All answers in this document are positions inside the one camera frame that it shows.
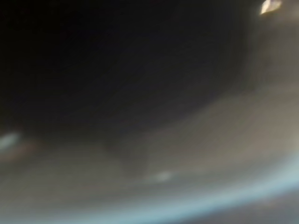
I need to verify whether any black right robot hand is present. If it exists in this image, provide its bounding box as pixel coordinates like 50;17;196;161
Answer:
0;0;260;180

